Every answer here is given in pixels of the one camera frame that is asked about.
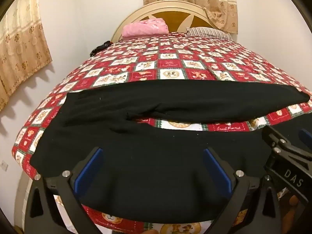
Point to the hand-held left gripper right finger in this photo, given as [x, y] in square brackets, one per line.
[216, 173]

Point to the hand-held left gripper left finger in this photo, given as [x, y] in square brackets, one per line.
[88, 168]

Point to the small black object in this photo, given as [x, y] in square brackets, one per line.
[100, 48]

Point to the black pants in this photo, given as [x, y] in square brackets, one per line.
[156, 151]

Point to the striped pillow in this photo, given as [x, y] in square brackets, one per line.
[209, 32]

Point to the cream wooden headboard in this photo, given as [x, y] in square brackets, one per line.
[136, 13]

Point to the white wall socket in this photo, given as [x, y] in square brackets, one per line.
[3, 165]

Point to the pink folded pillow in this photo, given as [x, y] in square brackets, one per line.
[145, 28]

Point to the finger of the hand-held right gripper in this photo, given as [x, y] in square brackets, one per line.
[274, 139]
[307, 138]

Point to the red bear printed blanket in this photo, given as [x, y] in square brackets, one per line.
[170, 61]

